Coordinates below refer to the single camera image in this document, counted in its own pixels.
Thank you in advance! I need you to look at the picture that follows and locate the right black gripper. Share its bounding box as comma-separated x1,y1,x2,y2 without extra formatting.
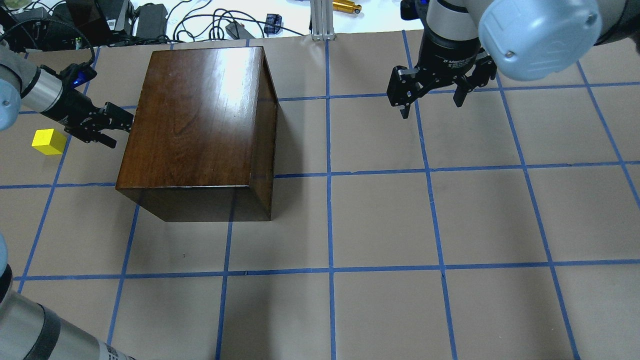
386,30,498,120

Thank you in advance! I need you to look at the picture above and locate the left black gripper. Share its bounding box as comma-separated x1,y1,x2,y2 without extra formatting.
41,86,134,149

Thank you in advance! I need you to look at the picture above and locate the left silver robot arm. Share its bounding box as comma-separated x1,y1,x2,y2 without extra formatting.
0,46,134,149

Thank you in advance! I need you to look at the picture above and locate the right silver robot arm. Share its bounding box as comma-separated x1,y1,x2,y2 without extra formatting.
386,0,639,118

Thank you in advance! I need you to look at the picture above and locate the yellow block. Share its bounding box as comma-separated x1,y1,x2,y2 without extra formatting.
31,129,67,156

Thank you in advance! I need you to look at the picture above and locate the dark wooden drawer cabinet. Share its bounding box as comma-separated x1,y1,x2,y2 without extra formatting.
115,47,279,223

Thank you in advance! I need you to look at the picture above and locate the black power adapter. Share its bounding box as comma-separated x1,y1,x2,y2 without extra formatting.
135,3,169,39

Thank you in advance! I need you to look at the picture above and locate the small blue object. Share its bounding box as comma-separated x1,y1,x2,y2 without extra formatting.
263,13,282,37

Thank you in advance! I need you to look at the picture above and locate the aluminium frame post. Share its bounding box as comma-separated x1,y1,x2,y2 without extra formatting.
310,0,336,41

